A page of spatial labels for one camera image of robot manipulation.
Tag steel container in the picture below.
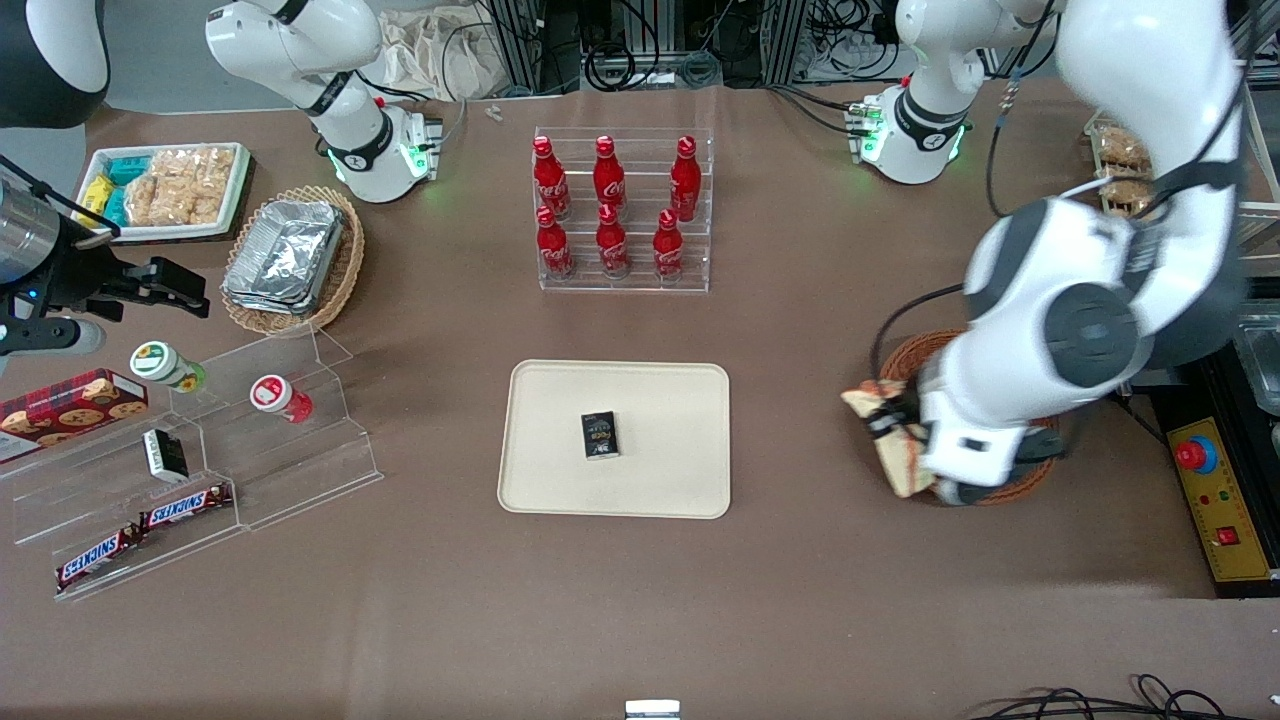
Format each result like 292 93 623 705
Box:
1234 298 1280 417

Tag triangle sandwich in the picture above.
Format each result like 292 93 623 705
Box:
842 379 937 499

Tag yellow snack packet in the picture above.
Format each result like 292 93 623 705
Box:
79 175 117 230

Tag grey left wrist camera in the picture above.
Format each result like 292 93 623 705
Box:
936 426 1067 507

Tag thin black hanging cable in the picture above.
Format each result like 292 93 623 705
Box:
984 60 1027 218

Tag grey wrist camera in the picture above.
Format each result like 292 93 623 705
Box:
936 426 1067 507
0 317 107 358

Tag red cola bottle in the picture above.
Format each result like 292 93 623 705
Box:
531 136 572 222
652 208 686 283
592 135 628 214
669 135 703 224
535 206 576 282
595 203 632 280

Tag bagged brown pastry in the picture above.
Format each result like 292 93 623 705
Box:
1097 127 1152 173
1098 178 1156 217

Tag round brown wicker basket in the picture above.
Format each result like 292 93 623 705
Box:
878 330 1066 507

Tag clear acrylic stepped shelf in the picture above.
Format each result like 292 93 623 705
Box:
0 325 385 603

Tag white snack tray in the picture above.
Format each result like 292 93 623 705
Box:
77 142 252 242

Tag oval tan wicker basket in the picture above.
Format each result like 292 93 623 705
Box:
219 185 367 337

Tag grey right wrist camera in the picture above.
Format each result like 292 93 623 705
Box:
0 317 107 358

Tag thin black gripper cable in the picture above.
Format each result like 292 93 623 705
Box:
0 154 123 238

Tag background cable tangle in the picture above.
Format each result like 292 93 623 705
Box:
583 0 767 94

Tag yellow control box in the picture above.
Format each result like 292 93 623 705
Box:
1165 415 1277 584

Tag black white small box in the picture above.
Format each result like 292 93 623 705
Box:
142 427 190 484

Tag beige cloth bag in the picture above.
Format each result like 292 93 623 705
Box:
374 4 512 102

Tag clear acrylic bottle rack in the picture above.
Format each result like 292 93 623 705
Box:
532 127 714 294

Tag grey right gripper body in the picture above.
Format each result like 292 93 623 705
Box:
0 180 65 299

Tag stack of foil trays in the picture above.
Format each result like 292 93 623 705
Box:
221 199 347 317

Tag black base cables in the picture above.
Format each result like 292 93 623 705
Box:
768 84 865 138

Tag red cookie box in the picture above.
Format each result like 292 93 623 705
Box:
0 367 150 453

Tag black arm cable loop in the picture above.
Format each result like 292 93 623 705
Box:
868 282 969 387

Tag Snickers chocolate bar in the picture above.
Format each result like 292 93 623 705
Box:
139 482 234 532
54 524 145 592

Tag aluminium frame post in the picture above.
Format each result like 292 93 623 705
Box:
762 0 813 87
488 0 585 97

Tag green lid cup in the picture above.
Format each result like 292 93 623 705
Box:
129 340 209 394

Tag red lid cup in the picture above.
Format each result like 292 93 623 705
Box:
249 374 314 424

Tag beige plastic tray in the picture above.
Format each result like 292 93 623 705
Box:
497 359 733 520

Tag black floor cables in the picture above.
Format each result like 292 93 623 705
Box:
968 673 1246 720

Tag bagged rice crackers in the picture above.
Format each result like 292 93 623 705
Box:
123 172 187 228
158 147 238 226

